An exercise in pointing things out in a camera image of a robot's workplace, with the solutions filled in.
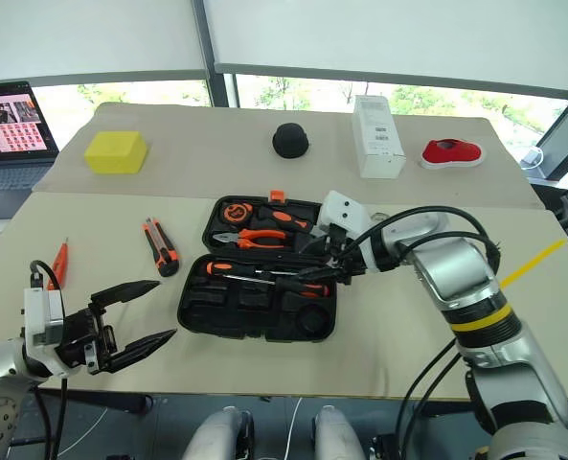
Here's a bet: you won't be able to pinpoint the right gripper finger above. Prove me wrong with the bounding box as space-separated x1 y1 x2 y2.
293 265 352 287
294 230 332 256

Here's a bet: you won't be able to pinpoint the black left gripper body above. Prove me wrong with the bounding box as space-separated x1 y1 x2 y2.
55 306 120 377

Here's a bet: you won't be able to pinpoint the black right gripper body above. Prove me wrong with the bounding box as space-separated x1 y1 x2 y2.
298 221 367 287

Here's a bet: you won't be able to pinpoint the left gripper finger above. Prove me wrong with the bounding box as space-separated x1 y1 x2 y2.
90 280 162 312
104 329 178 374

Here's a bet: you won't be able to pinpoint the black orange handled screwdriver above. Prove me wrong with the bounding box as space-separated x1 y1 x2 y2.
244 269 326 299

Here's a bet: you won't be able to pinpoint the black plastic tool case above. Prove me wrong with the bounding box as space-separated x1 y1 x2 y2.
176 190 338 344

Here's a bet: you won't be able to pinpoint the black tape roll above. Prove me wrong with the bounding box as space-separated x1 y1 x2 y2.
296 306 331 337

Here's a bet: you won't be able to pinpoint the orange black utility knife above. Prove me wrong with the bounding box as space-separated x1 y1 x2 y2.
143 217 181 279

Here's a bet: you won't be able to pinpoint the orange tester screwdriver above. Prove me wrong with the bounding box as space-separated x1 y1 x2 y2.
46 236 71 291

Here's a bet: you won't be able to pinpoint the orange black tape measure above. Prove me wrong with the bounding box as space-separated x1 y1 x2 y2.
219 200 253 224

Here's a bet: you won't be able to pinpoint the black round object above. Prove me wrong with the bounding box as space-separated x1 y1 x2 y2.
271 122 312 161

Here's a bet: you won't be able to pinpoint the silver rounded robot leg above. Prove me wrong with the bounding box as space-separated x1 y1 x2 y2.
314 404 367 460
182 405 256 460

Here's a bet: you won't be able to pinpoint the white cardboard box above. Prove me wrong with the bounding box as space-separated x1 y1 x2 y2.
351 94 407 180

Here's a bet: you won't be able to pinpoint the yellow foam block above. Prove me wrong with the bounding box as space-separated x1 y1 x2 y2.
83 130 151 176

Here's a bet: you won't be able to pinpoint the red white small shoe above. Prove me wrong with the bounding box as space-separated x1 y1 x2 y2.
420 137 486 171

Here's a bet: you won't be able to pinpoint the yellow tape strip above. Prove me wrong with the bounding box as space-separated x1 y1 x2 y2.
498 238 568 290

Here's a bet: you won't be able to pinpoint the open laptop computer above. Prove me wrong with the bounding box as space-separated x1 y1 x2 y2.
0 80 62 222

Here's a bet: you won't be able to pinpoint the small white charger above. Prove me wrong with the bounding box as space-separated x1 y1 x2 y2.
521 146 546 170

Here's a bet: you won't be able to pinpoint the white roller blind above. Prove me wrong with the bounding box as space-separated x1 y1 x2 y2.
0 0 209 88
203 0 568 94

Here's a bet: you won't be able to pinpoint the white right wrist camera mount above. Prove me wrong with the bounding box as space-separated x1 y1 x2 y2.
317 190 374 239

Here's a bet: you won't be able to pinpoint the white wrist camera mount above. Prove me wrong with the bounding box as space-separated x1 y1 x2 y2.
23 287 67 349
317 190 374 239

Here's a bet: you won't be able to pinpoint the orange black handled tool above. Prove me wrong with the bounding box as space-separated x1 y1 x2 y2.
254 205 311 234

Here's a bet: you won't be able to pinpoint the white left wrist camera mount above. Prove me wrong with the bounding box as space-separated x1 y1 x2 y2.
23 287 67 349

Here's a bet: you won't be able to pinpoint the orange handled pliers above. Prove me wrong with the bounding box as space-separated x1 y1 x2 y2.
211 228 289 251

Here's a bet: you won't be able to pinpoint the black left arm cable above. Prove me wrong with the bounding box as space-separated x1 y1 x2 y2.
28 260 70 460

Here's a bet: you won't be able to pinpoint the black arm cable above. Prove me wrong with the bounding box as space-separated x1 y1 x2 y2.
28 260 70 460
395 337 472 460
335 205 503 284

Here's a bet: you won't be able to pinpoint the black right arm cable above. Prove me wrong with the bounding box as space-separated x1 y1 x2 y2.
335 205 503 284
395 337 472 460

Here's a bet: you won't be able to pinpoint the thin white cable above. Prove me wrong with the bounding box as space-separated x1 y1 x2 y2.
284 396 305 460

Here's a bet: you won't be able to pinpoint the grey window frame post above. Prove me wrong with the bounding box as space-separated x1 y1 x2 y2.
190 0 240 109

